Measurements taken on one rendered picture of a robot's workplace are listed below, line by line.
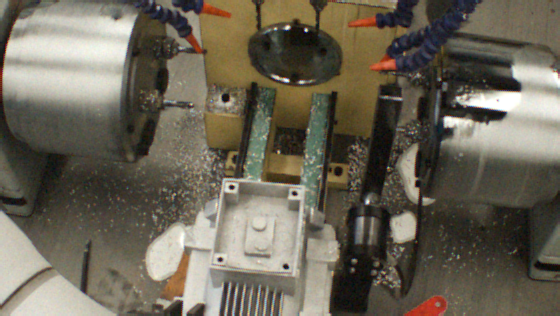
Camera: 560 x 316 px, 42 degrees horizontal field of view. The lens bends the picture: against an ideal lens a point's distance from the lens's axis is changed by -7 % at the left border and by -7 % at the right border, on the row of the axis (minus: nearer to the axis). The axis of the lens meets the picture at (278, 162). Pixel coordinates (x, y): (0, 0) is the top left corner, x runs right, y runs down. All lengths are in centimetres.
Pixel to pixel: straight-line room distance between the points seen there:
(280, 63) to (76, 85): 34
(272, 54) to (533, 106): 42
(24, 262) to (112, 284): 79
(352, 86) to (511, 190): 34
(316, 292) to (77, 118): 41
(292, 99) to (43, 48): 45
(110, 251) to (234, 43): 40
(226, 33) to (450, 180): 41
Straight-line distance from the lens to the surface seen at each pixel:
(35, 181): 138
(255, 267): 94
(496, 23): 163
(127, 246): 132
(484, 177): 108
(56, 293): 50
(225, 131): 133
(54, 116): 112
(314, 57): 122
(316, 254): 99
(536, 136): 106
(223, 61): 128
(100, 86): 108
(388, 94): 90
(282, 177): 132
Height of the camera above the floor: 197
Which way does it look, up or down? 59 degrees down
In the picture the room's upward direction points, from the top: straight up
